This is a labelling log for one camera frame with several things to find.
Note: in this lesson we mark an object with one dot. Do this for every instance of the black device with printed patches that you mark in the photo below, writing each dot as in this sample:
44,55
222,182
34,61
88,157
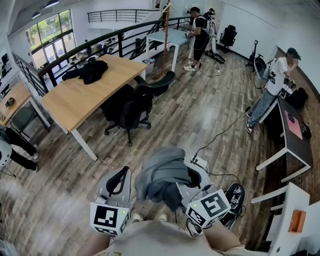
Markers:
235,200

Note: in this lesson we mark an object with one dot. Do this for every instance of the black curved railing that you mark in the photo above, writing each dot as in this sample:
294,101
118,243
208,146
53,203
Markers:
82,47

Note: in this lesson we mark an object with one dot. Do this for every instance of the grey clothing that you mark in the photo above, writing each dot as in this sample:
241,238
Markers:
162,175

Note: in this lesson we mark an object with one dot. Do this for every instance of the wooden coat stand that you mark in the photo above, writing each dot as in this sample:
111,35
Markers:
165,37

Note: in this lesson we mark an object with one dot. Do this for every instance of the small wooden desk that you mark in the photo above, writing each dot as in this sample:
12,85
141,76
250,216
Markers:
15,97

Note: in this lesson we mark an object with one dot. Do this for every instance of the person's beige shirt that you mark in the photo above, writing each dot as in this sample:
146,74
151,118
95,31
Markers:
155,240

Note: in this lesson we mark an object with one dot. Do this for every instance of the white power strip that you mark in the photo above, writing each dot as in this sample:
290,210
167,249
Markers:
199,161

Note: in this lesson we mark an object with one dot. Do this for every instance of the person's right forearm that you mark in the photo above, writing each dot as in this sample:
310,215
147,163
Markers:
222,237

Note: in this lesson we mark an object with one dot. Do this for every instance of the white table with pale top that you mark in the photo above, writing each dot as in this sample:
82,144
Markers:
172,36

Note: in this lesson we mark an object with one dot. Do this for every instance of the large glass window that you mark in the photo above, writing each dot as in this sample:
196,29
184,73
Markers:
50,37

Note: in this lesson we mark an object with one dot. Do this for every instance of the dark desk with white legs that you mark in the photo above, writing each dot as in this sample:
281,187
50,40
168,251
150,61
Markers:
297,147

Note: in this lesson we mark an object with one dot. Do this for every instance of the person's left forearm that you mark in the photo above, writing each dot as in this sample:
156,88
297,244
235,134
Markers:
95,245

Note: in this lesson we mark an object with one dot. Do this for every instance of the person's shoe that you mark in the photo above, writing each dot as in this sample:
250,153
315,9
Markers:
137,217
162,217

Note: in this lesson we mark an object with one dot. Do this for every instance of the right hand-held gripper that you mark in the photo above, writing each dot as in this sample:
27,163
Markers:
212,205

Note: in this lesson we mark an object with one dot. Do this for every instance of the black scooter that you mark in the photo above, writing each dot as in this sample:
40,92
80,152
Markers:
253,53

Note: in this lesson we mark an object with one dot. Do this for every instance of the black straight railing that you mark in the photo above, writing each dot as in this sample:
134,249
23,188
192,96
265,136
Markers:
117,15

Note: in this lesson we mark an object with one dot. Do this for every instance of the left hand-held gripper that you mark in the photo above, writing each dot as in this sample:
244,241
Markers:
122,197

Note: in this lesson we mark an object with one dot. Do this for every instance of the black clothing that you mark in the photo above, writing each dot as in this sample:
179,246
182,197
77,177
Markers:
91,70

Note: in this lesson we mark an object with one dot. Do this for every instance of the white round helmet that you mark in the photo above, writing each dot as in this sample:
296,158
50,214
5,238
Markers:
4,152

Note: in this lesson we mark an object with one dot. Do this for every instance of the white shelf frame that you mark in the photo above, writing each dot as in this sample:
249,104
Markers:
292,197

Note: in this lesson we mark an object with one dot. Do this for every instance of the person's left shoe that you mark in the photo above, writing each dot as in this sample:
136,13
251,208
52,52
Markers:
137,217

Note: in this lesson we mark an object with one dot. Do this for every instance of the black office chair with headrest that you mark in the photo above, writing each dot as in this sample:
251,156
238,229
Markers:
135,107

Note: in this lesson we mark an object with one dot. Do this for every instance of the grey-green chair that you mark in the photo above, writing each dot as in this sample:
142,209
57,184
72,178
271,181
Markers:
22,117

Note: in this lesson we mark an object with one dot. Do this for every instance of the wooden table with white legs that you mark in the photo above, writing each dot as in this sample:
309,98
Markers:
82,92

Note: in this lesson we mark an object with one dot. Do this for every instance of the black high-back office chair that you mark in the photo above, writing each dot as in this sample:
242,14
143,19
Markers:
228,36

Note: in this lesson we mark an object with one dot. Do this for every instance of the person's right shoe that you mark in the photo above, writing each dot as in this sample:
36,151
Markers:
162,217

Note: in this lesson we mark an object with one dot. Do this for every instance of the pink desk mat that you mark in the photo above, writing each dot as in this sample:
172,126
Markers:
295,125

